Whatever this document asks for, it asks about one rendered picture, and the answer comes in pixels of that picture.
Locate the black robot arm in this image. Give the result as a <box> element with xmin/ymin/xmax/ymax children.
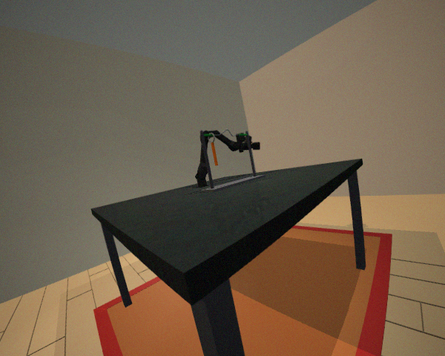
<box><xmin>195</xmin><ymin>131</ymin><xmax>248</xmax><ymax>188</ymax></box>

